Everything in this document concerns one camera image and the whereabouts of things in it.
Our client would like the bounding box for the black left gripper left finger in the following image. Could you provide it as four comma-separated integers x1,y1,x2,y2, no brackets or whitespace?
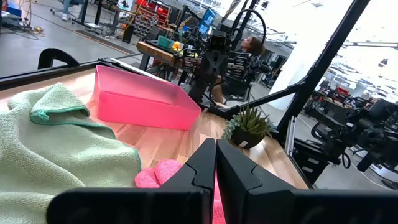
46,138,217,224

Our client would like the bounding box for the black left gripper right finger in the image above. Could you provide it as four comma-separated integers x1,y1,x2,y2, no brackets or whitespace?
216,139,398,224

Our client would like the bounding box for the light green microfiber towel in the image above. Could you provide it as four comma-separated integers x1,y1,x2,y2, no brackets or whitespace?
0,82,142,224

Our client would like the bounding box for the pink microfiber towel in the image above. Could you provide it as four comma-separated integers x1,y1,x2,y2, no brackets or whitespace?
134,159,226,224

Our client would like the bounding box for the seated person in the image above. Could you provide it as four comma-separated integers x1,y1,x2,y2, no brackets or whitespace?
211,36,266,105

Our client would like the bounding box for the blue-lit computer monitor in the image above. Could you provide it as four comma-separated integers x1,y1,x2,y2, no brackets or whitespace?
198,7,219,37

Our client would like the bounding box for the teal plastic tub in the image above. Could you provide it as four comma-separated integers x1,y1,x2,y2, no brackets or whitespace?
157,35,175,50

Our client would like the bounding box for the wooden workbench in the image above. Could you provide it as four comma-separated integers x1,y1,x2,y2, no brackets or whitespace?
136,41,187,72

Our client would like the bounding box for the potted succulent plant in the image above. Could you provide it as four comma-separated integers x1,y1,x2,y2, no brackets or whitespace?
222,105,277,150

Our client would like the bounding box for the pink translucent plastic bin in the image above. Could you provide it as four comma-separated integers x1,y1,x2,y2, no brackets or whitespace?
93,64,202,131

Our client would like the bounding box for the red parts bin shelf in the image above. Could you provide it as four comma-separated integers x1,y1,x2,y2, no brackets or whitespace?
133,0,174,37

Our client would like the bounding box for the neighbouring black robot station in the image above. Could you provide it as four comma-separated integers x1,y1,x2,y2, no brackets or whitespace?
303,79,398,190

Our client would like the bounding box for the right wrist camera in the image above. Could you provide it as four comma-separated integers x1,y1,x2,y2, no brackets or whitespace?
208,30,230,52

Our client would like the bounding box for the black right camera cable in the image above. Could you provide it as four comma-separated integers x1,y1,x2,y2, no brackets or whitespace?
229,8,267,52

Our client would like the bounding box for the black aluminium table frame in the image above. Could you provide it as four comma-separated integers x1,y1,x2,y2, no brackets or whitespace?
0,0,371,189

